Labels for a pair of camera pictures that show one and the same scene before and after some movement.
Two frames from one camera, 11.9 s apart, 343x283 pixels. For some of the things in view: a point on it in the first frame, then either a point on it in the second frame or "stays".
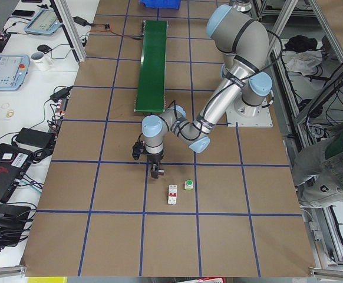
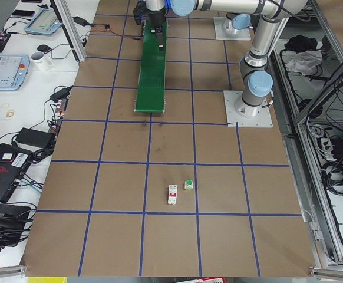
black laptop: x=2 y=169 stays
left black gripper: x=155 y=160 -> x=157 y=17
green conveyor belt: x=150 y=92 stays
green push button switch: x=188 y=184 stays
